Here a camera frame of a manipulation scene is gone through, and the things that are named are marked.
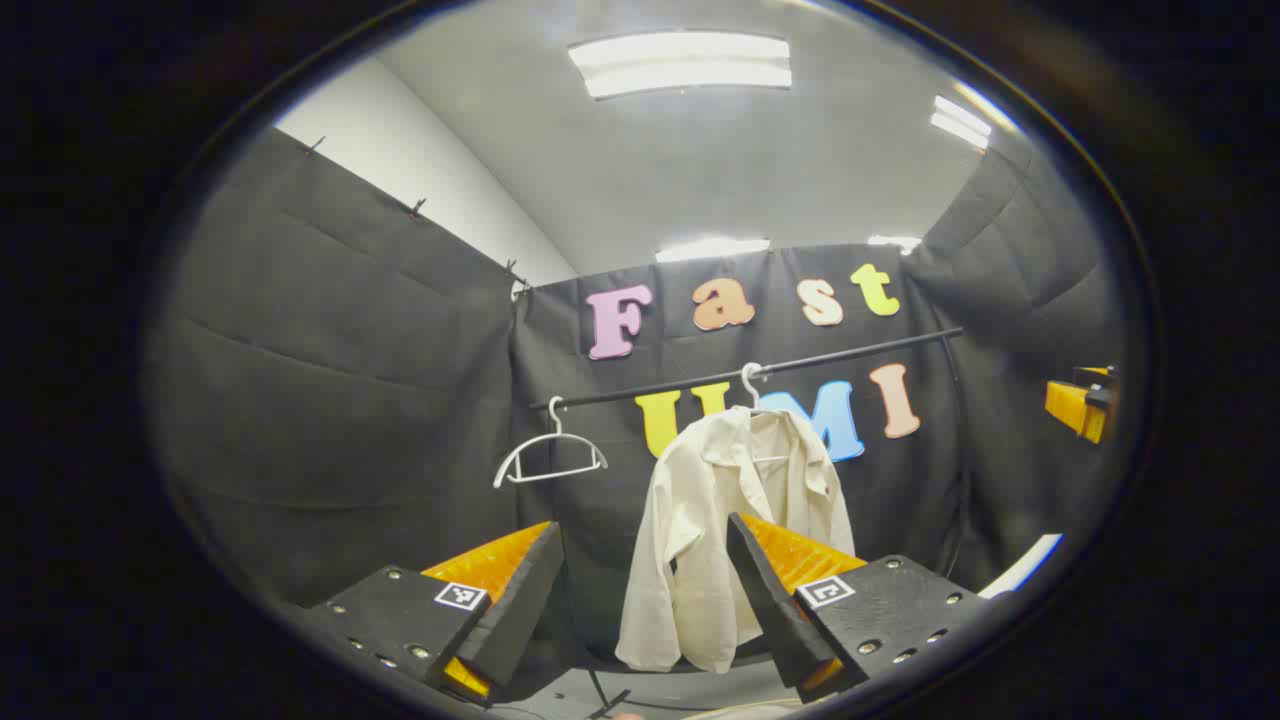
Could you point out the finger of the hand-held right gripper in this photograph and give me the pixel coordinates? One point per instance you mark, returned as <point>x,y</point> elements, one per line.
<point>1098,376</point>
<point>1075,410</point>

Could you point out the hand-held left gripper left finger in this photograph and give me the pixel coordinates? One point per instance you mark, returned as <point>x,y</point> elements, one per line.
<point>515,605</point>

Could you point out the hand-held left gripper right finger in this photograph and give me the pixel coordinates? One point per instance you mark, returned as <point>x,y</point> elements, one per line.
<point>775,605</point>

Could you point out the cream button shirt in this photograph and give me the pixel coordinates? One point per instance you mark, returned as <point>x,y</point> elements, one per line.
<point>700,520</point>

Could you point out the white plastic clothes hanger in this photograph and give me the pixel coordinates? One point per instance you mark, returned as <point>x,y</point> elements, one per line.
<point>553,437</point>
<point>750,385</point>

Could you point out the black backdrop cloth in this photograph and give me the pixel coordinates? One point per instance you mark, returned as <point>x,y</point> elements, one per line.
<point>340,400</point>

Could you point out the small ceiling light panel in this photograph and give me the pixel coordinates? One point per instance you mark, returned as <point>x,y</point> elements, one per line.
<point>960,122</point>

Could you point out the distant ceiling light panel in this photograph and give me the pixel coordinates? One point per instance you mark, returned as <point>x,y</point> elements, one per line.
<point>712,249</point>

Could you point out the large ceiling light panel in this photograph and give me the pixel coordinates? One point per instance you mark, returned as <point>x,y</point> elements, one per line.
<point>680,65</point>

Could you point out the black clothes rail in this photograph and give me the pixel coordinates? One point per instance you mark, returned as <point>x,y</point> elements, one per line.
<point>850,352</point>

